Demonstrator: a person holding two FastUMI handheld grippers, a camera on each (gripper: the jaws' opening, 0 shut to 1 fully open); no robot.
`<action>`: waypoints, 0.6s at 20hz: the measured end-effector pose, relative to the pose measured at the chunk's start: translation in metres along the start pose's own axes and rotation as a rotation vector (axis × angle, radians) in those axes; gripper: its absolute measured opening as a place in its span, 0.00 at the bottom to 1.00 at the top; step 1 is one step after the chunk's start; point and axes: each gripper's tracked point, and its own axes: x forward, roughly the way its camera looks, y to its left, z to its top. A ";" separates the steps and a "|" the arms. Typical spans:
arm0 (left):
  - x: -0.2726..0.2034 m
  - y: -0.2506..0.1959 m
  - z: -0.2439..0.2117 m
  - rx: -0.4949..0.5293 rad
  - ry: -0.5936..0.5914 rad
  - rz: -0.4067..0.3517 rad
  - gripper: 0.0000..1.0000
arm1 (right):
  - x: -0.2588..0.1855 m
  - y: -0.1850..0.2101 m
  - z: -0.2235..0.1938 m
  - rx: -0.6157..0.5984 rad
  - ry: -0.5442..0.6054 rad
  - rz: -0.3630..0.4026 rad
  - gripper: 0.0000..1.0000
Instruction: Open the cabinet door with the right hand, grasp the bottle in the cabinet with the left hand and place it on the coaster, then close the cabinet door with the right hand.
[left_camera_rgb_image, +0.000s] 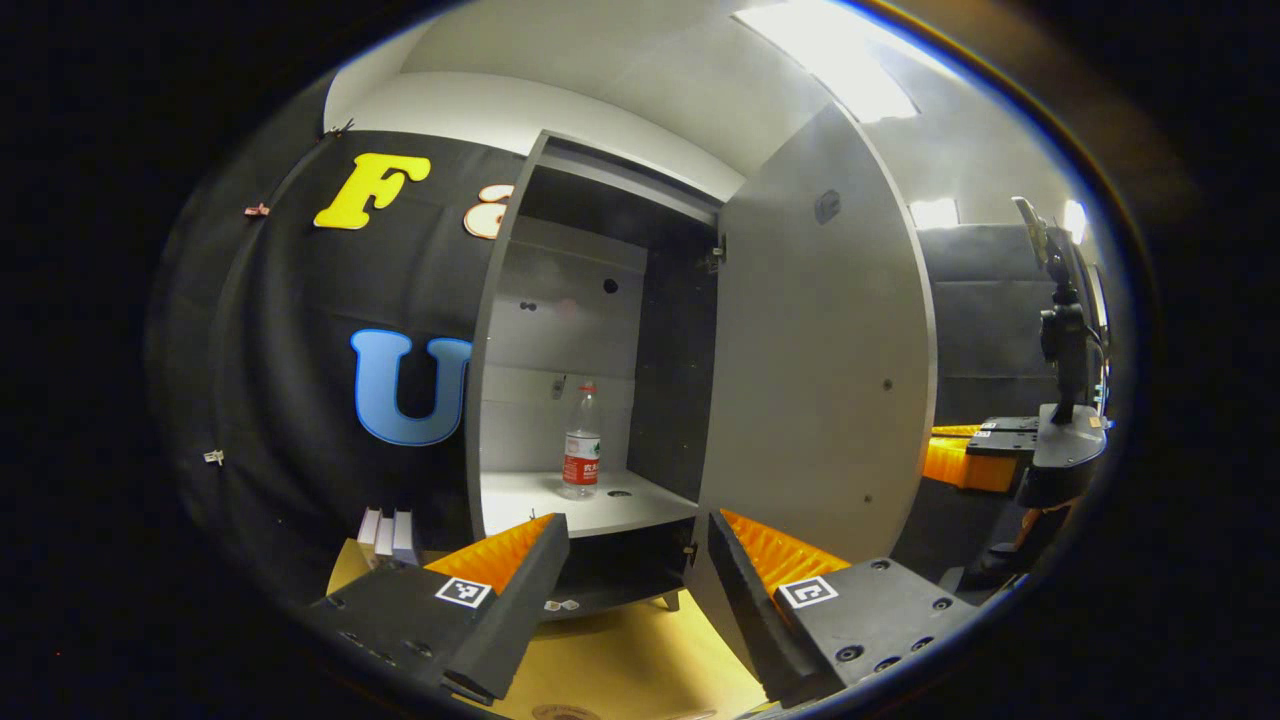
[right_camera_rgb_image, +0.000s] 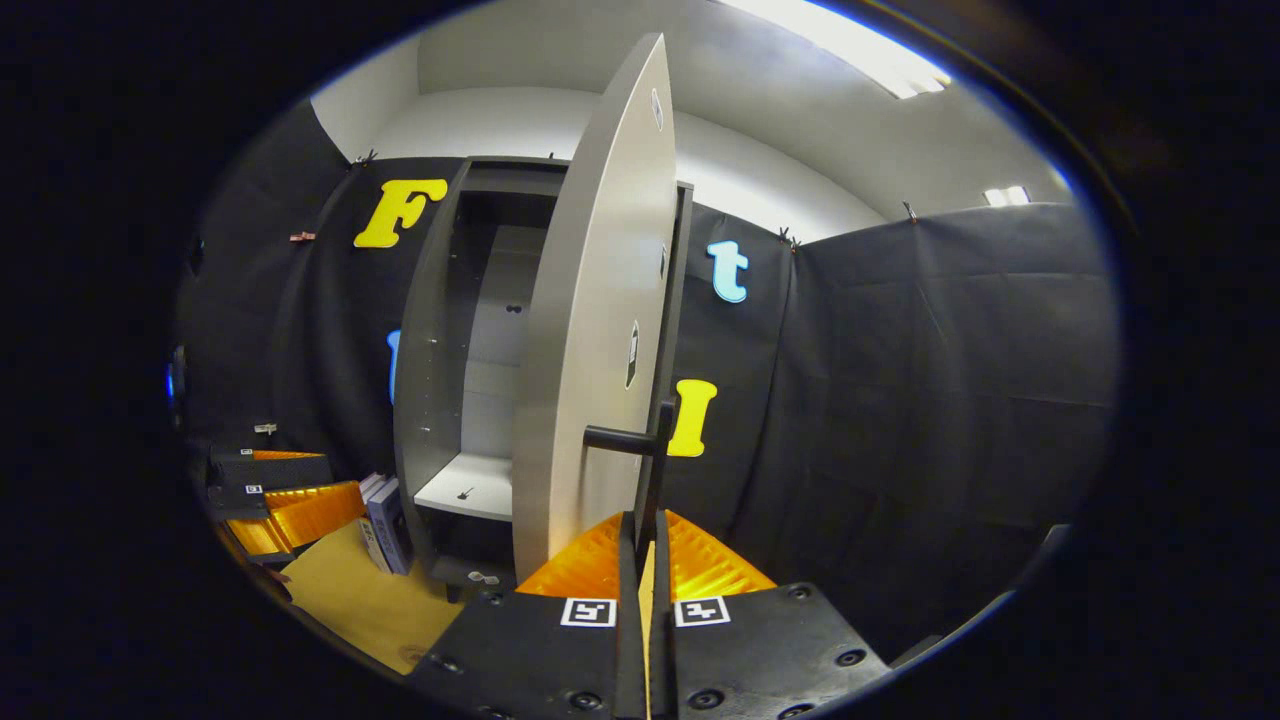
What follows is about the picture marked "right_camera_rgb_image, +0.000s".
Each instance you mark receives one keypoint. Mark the plain white book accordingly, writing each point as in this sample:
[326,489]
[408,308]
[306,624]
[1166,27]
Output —
[368,481]

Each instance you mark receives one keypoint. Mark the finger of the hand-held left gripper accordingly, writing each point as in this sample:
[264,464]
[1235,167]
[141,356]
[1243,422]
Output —
[235,503]
[270,470]

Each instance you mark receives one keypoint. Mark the grey cabinet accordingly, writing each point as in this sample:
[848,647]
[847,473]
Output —
[430,350]

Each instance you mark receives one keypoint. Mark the small ceiling light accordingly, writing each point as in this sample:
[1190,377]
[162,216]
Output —
[1006,196]

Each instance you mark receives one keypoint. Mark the long ceiling light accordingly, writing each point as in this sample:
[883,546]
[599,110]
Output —
[850,45]

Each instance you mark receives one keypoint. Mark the beige cabinet door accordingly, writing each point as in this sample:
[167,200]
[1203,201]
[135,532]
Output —
[590,300]

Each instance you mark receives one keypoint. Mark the black backdrop cloth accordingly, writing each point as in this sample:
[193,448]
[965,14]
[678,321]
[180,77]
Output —
[950,400]

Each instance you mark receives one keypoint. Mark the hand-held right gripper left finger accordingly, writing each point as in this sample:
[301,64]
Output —
[628,620]

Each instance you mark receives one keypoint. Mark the lavender book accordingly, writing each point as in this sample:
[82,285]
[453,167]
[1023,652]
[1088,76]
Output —
[395,530]

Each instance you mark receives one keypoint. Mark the white cabinet shelf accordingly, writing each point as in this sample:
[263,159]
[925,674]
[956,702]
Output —
[480,475]

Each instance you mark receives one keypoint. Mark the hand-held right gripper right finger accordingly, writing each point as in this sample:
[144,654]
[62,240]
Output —
[662,640]

